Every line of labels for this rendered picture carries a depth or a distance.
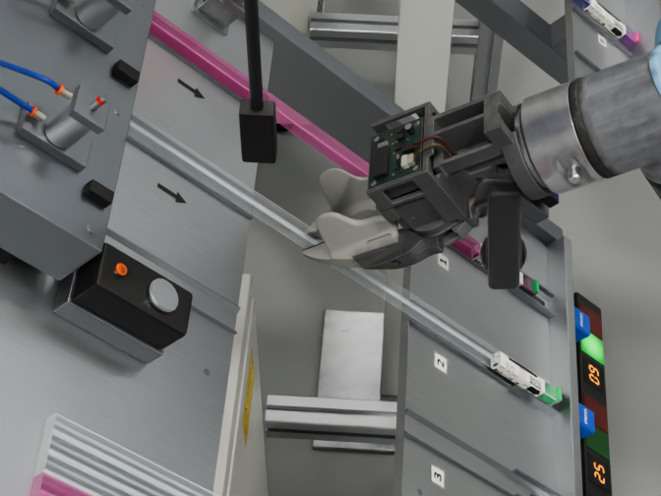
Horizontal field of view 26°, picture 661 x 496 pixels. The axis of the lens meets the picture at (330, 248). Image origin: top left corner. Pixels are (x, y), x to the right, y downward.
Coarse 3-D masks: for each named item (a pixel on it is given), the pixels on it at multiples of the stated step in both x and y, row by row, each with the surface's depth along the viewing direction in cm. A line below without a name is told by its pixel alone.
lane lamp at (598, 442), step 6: (600, 432) 137; (588, 438) 135; (594, 438) 136; (600, 438) 137; (606, 438) 138; (588, 444) 135; (594, 444) 136; (600, 444) 136; (606, 444) 137; (594, 450) 135; (600, 450) 136; (606, 450) 137; (606, 456) 136
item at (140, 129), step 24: (144, 120) 106; (144, 144) 107; (168, 144) 107; (192, 168) 108; (216, 168) 110; (240, 192) 111; (264, 216) 112; (288, 216) 114; (312, 240) 114; (384, 288) 118; (408, 312) 121; (432, 312) 122; (456, 336) 123; (480, 360) 126
